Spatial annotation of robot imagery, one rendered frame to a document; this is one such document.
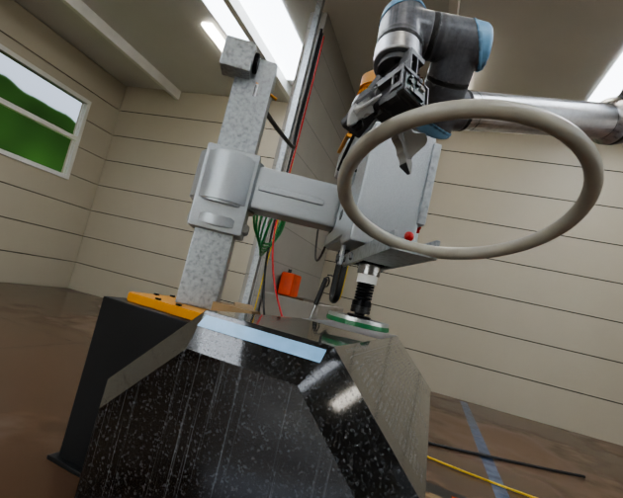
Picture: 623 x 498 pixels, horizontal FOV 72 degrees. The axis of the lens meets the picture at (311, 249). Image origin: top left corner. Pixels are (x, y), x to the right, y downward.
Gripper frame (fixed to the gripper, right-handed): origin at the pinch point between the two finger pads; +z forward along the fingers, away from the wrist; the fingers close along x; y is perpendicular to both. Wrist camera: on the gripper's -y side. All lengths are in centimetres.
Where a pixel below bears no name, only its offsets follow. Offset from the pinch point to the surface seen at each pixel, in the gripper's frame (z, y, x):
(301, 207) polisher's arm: -65, -108, 54
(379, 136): -3.5, 0.4, -0.4
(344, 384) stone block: 30.7, -28.3, 25.8
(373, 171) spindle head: -43, -42, 38
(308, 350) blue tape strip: 24.7, -34.3, 19.0
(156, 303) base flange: -6, -147, 16
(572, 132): -3.8, 23.5, 17.9
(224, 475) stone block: 52, -49, 14
